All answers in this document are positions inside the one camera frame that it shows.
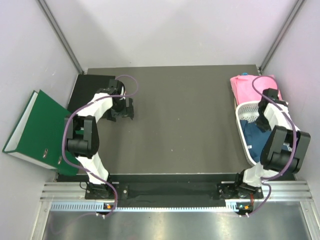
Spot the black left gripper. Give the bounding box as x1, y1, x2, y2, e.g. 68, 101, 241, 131
107, 97, 133, 122

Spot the blue t shirt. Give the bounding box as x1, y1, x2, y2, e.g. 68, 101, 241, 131
240, 120, 271, 163

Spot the white perforated plastic basket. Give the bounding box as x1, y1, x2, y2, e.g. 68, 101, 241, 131
235, 101, 259, 166

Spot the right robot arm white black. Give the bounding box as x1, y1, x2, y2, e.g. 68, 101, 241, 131
233, 88, 311, 198

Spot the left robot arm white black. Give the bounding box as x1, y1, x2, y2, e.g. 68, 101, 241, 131
62, 77, 134, 200

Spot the pink folded t shirt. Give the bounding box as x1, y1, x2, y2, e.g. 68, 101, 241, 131
230, 75, 278, 105

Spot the green ring binder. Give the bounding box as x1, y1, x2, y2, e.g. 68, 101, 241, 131
2, 90, 79, 176

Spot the grey slotted cable duct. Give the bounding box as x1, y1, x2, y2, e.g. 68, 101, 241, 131
50, 202, 250, 213

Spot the right aluminium corner post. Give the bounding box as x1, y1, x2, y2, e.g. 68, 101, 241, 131
257, 0, 307, 75

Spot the aluminium corner post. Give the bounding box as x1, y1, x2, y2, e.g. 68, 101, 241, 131
36, 0, 85, 74
257, 0, 307, 75

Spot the left aluminium corner post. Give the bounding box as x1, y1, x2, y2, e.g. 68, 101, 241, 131
36, 0, 85, 74

